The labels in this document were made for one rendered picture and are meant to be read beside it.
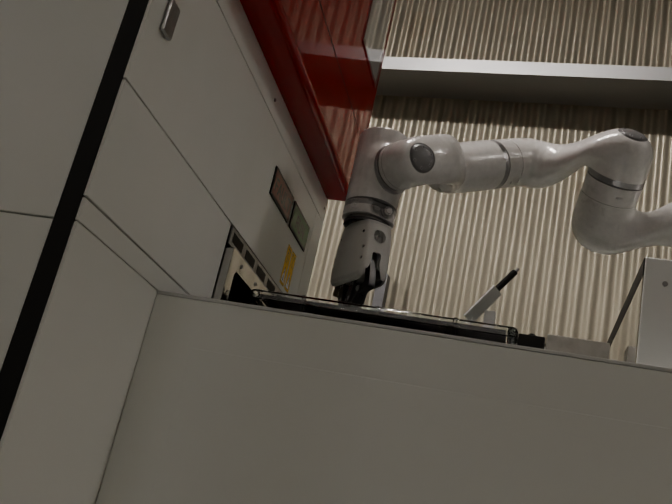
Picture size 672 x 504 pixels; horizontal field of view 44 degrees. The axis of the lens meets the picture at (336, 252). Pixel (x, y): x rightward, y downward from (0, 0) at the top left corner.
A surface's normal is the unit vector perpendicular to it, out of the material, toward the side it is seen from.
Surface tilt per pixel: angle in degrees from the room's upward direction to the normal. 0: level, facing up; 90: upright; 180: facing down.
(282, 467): 90
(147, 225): 90
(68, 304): 90
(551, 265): 90
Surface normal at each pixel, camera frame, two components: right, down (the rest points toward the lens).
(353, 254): -0.80, -0.33
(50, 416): 0.96, 0.13
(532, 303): -0.24, -0.37
